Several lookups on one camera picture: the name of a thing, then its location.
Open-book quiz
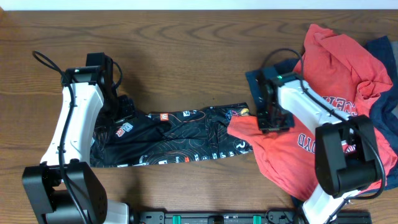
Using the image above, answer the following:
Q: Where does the black orange-patterned jersey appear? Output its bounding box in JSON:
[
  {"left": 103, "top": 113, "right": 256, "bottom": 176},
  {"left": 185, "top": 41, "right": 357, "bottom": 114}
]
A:
[{"left": 90, "top": 103, "right": 252, "bottom": 167}]

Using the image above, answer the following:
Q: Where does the red printed t-shirt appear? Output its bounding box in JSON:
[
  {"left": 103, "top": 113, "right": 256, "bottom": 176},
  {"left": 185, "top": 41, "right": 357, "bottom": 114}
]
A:
[{"left": 228, "top": 24, "right": 397, "bottom": 201}]

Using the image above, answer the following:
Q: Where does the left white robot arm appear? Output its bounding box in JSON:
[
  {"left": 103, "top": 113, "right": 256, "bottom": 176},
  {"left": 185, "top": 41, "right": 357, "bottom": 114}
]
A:
[{"left": 22, "top": 65, "right": 130, "bottom": 223}]

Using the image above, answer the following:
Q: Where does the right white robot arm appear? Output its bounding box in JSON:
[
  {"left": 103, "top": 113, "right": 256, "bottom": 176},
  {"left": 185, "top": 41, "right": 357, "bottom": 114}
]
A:
[{"left": 256, "top": 72, "right": 386, "bottom": 223}]

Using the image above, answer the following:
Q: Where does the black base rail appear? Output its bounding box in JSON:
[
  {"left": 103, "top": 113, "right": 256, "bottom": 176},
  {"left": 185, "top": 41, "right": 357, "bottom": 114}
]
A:
[{"left": 133, "top": 202, "right": 373, "bottom": 224}]

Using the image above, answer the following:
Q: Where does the navy blue cloth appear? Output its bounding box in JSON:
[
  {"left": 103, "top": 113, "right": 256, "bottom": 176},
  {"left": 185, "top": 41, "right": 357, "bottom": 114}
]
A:
[{"left": 244, "top": 35, "right": 398, "bottom": 206}]

